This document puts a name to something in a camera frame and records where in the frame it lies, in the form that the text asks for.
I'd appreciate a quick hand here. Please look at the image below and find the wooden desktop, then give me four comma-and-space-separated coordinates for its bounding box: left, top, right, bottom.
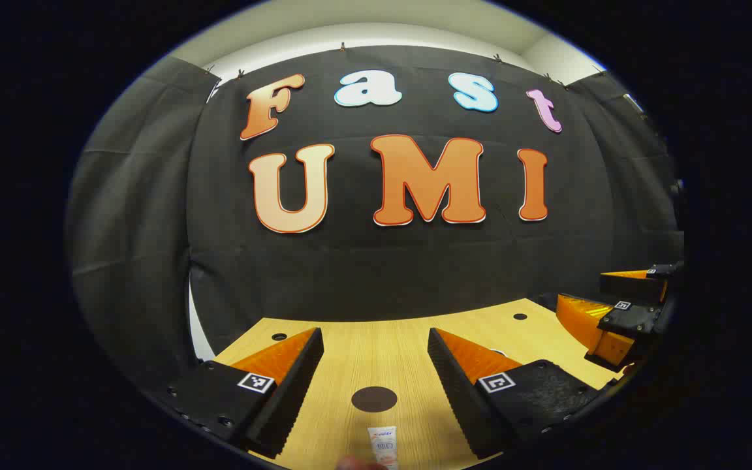
210, 298, 625, 470

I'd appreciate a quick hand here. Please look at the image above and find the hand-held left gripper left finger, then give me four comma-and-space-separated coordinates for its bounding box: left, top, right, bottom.
164, 326, 324, 460

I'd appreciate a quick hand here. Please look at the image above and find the round brown coaster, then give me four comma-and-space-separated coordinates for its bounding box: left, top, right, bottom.
351, 386, 398, 413

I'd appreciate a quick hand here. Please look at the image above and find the white toothpaste tube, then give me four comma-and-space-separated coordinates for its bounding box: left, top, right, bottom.
368, 426, 400, 470

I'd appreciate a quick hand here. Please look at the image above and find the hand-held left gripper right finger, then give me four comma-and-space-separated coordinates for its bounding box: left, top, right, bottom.
427, 327, 603, 460

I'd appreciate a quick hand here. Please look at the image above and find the black backdrop cloth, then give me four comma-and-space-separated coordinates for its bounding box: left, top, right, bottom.
66, 44, 685, 392

